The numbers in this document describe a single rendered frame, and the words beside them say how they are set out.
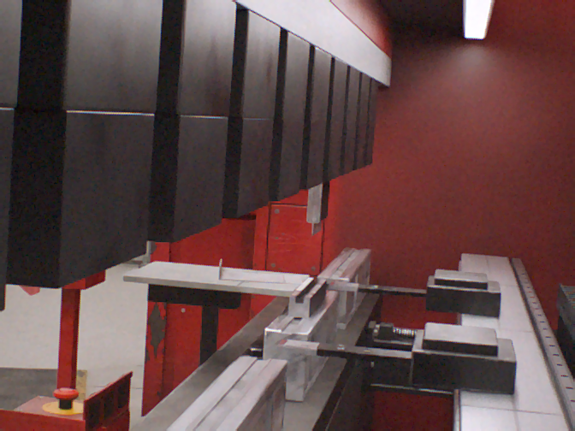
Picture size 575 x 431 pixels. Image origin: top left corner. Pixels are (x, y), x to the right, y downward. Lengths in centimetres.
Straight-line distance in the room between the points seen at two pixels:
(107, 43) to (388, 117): 205
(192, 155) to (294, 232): 189
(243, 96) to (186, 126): 18
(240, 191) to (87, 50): 40
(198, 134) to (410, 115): 185
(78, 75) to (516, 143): 211
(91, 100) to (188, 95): 18
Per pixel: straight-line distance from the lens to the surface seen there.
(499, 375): 119
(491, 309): 167
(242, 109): 88
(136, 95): 60
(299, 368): 152
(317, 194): 168
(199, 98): 74
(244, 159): 90
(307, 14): 120
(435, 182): 257
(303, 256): 261
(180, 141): 70
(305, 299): 161
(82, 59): 52
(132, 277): 171
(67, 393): 177
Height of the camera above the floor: 126
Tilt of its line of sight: 5 degrees down
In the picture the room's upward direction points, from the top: 4 degrees clockwise
